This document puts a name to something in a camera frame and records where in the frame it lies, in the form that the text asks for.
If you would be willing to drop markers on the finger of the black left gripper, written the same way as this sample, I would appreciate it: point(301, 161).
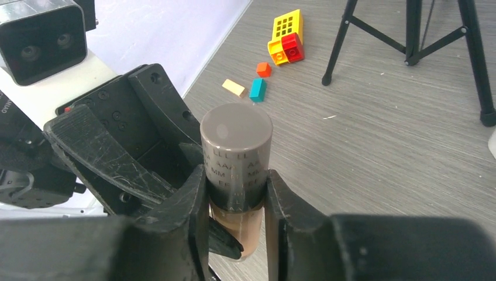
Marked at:
point(222, 243)

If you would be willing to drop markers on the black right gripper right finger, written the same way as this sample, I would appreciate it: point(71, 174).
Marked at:
point(305, 244)

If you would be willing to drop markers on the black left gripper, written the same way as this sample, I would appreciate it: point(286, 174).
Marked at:
point(132, 141)

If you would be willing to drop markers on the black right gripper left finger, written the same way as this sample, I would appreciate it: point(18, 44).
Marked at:
point(168, 243)

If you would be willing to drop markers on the tan foundation bottle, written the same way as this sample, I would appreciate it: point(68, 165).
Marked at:
point(236, 143)

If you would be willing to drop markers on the white drawer organizer box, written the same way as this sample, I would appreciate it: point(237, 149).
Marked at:
point(492, 143)

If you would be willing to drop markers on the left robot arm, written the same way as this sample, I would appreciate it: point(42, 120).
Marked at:
point(24, 146)

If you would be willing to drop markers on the teal block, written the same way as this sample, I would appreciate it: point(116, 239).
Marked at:
point(258, 90)

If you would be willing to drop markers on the beige rectangular block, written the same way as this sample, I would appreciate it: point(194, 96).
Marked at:
point(234, 88)

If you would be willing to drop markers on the small orange cube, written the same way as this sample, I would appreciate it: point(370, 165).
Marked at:
point(263, 69)

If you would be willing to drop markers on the red orange toy block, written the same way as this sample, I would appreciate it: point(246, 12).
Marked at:
point(287, 49)

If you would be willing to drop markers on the yellow green toy block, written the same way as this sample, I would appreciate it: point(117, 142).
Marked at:
point(288, 23)

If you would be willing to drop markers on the black music stand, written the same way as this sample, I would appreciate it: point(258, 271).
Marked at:
point(414, 50)

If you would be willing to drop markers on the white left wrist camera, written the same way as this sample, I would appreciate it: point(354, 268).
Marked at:
point(45, 60)

